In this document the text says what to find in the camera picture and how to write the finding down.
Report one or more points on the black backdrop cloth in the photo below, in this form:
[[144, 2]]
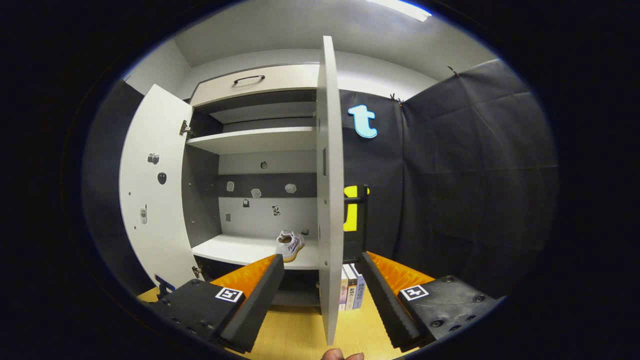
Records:
[[450, 175]]

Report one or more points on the white shoe cabinet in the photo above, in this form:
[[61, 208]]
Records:
[[240, 250]]

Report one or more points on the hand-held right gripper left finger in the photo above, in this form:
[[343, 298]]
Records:
[[257, 305]]

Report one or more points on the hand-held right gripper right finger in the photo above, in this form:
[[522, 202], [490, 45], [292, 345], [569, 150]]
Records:
[[385, 305]]

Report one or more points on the white shoe cabinet door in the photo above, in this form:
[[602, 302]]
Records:
[[330, 200], [160, 225]]

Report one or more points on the white canvas shoe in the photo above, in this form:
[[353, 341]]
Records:
[[290, 247]]

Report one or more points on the white cabinet drawer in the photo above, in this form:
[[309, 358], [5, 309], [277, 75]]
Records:
[[280, 80]]

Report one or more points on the black cloth clip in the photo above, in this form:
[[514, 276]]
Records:
[[395, 98]]

